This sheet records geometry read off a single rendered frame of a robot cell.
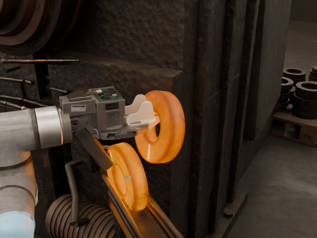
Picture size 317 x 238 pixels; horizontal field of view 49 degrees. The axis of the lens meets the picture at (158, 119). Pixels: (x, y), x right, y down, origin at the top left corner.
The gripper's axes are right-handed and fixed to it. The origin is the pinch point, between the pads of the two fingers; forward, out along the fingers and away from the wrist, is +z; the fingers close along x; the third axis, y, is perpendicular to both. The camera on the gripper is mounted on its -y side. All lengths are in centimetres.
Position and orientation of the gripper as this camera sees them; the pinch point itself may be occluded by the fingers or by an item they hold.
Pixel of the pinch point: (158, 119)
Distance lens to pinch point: 73.7
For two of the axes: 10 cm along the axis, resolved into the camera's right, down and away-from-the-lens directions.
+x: -4.0, -4.3, 8.1
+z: 9.2, -1.5, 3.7
